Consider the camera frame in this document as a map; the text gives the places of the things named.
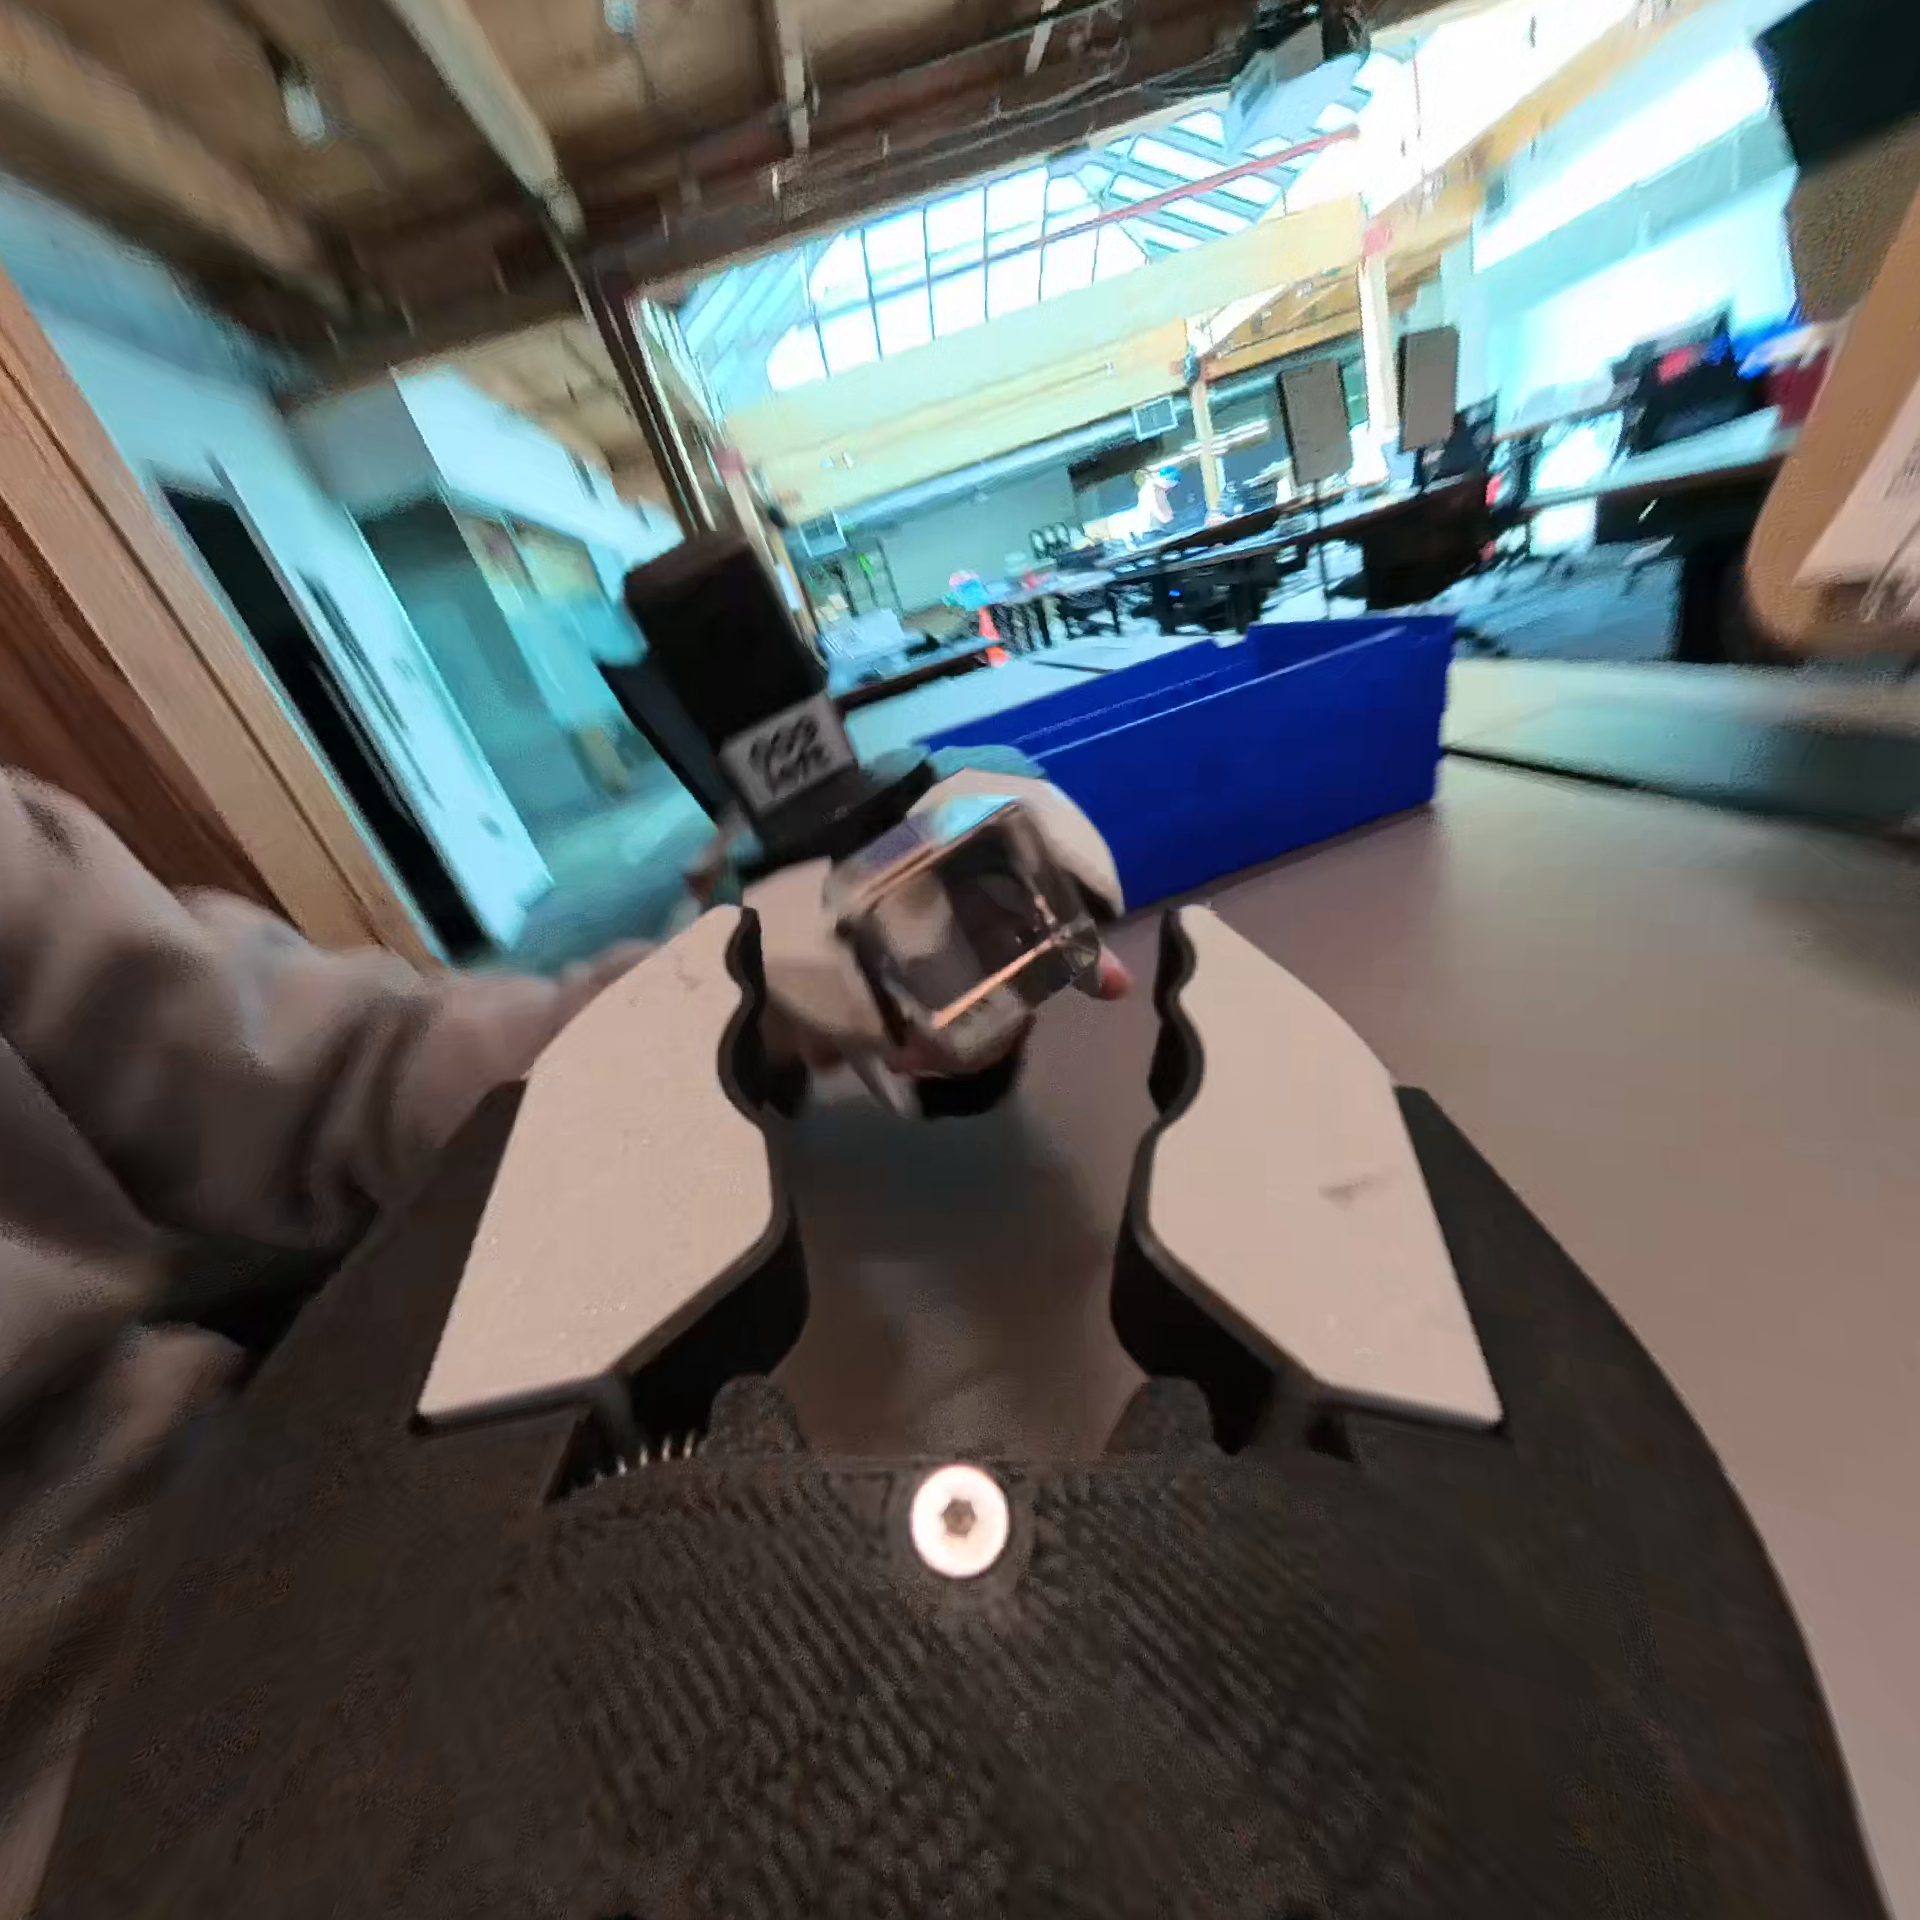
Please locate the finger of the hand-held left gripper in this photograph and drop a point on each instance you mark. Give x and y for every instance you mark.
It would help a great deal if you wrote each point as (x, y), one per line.
(811, 976)
(1037, 817)

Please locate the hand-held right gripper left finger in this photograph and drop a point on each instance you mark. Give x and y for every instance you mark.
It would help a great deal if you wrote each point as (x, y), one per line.
(615, 1201)

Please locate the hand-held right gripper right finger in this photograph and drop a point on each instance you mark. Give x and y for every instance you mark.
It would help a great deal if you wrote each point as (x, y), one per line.
(1321, 1217)

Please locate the clear colourless cube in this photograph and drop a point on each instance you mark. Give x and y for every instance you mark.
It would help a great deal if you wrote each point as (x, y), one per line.
(960, 931)

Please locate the blue plastic bin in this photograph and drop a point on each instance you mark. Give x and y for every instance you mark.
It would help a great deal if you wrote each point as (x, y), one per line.
(1261, 751)

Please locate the person's left forearm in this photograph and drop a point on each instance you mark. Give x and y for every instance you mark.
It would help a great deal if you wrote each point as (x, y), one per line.
(241, 1019)

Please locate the grey desk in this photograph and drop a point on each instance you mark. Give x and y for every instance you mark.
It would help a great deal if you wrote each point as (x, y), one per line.
(1622, 1053)

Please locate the black desk mat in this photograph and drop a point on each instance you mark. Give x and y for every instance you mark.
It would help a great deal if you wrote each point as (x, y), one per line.
(1680, 751)

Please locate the person's left hand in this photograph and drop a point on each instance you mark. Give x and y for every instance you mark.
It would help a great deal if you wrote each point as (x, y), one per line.
(1107, 971)

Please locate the dark computer monitor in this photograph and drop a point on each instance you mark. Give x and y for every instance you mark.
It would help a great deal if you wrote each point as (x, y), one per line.
(1313, 422)

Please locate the wooden document stand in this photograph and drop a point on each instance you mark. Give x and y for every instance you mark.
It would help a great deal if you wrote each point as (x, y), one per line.
(1831, 451)

